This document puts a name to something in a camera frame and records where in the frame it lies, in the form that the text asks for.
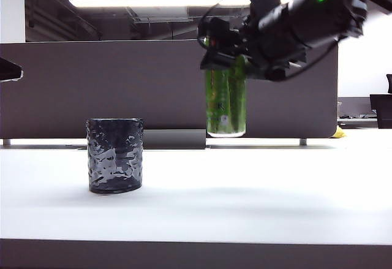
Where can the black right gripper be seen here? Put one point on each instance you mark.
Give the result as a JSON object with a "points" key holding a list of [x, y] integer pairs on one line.
{"points": [[269, 54]]}

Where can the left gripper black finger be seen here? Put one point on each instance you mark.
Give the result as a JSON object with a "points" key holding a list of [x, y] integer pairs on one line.
{"points": [[7, 71]]}

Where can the green energy drink can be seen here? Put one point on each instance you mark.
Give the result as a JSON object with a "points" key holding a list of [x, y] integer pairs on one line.
{"points": [[226, 106]]}

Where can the dark textured glass cup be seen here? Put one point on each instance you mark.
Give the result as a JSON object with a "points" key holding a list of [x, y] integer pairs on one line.
{"points": [[114, 158]]}

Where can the silver divider foot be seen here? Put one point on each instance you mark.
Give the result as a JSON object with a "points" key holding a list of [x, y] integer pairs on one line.
{"points": [[303, 141], [6, 142]]}

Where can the long ceiling light strip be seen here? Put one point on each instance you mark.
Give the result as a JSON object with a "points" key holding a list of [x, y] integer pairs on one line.
{"points": [[153, 2]]}

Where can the grey desk divider panel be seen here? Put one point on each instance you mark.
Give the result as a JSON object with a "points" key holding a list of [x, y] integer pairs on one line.
{"points": [[122, 85]]}

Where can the small yellow object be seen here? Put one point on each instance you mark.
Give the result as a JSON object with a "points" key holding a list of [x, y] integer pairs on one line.
{"points": [[340, 132]]}

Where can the grey background desk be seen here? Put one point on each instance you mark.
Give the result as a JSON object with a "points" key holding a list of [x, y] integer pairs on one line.
{"points": [[356, 119]]}

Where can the black office chair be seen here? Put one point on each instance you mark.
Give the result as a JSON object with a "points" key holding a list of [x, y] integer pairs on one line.
{"points": [[389, 83]]}

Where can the black background cabinet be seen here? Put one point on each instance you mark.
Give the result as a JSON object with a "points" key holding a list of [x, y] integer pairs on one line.
{"points": [[382, 109]]}

